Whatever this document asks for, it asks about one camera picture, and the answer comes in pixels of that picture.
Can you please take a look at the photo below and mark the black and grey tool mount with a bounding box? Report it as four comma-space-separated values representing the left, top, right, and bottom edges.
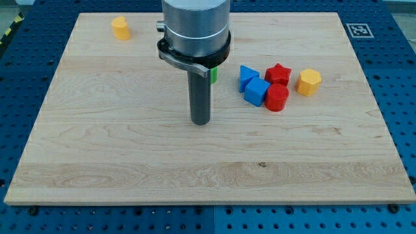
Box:
157, 31, 231, 78

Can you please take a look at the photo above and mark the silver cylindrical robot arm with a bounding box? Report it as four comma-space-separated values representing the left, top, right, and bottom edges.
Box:
157, 0, 231, 125

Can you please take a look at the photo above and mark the blue cube block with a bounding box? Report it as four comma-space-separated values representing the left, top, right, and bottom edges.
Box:
244, 77, 270, 107

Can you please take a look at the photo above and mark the yellow hexagon block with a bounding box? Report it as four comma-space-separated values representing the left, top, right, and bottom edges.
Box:
296, 68, 322, 96

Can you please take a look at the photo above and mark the light wooden board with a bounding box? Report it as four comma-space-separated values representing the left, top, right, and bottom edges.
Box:
5, 12, 415, 206

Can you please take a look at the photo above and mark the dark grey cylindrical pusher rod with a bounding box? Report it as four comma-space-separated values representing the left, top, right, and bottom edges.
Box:
187, 71, 211, 125

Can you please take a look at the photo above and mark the green block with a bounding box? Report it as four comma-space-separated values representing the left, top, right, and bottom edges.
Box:
211, 67, 218, 84

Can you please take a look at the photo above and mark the red star block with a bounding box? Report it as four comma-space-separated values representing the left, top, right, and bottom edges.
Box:
265, 63, 292, 86

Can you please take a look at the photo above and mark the white fiducial marker tag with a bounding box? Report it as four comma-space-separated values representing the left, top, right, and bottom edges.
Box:
346, 23, 374, 38

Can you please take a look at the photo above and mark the red cylinder block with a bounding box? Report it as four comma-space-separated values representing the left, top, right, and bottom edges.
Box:
265, 84, 289, 112

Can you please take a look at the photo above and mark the blue triangle block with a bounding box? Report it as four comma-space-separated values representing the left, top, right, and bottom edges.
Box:
239, 65, 260, 93

